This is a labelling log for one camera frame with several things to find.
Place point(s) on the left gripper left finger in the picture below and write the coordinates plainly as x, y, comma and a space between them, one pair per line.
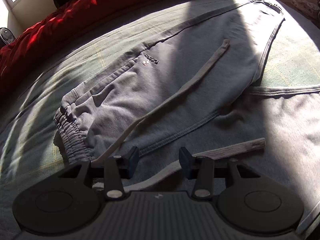
117, 168

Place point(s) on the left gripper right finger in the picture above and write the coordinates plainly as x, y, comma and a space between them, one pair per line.
202, 170

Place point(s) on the grey sweatpants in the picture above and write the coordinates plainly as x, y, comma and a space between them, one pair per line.
220, 78

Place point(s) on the pink clothes pile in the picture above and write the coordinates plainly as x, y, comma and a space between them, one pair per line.
307, 8

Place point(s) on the green plaid bed blanket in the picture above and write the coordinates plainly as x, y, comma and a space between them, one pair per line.
31, 146

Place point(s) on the red duvet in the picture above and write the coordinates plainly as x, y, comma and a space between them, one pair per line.
45, 37

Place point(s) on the black backpack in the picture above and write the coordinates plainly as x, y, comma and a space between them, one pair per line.
6, 36

